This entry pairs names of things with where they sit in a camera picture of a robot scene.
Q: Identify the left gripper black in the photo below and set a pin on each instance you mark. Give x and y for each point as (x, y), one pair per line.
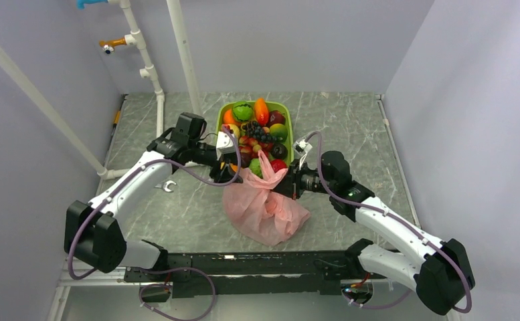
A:
(227, 173)

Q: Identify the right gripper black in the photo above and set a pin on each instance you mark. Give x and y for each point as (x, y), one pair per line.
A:
(290, 186)

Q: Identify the pink plastic bag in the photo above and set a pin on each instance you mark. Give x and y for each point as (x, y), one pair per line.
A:
(259, 213)

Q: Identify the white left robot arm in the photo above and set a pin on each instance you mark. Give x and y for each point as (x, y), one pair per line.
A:
(93, 231)

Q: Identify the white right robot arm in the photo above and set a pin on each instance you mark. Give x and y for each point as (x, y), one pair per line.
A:
(437, 271)

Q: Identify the small red apple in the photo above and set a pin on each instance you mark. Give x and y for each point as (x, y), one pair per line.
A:
(278, 165)

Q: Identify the light green sugar apple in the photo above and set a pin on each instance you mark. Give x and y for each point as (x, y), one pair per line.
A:
(255, 167)

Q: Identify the dark mangosteen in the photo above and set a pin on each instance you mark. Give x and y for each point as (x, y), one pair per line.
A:
(279, 151)

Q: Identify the yellow lemon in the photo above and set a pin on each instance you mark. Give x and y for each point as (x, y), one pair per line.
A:
(235, 130)

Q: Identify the dark grape bunch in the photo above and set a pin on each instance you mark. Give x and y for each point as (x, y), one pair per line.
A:
(262, 134)

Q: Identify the orange tangerine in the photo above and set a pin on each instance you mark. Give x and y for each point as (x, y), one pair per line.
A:
(228, 118)

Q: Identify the green yellow mango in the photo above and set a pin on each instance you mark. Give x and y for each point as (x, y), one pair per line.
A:
(279, 132)

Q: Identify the steel wrench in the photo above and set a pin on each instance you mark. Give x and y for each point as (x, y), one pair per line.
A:
(167, 186)

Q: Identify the dark red apple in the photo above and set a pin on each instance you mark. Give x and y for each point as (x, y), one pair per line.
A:
(276, 117)

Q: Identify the orange papaya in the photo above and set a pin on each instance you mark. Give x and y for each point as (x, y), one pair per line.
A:
(261, 112)

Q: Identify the green plastic fruit tray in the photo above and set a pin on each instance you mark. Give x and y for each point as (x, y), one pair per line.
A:
(250, 147)

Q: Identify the orange pipe valve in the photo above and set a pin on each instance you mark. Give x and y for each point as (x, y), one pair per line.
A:
(109, 46)

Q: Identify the blue pipe fitting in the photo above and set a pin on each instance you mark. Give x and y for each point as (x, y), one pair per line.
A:
(81, 4)

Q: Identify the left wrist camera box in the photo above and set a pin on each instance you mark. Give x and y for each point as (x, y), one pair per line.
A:
(226, 142)

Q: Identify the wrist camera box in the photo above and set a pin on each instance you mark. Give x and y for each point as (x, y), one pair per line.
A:
(302, 149)
(226, 142)

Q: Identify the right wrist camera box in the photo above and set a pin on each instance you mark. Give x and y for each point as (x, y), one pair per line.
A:
(302, 149)

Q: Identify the orange handled tool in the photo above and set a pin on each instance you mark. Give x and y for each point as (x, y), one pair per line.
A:
(116, 119)

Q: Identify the white pvc pipe frame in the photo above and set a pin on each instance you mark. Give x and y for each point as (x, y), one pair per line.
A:
(135, 38)

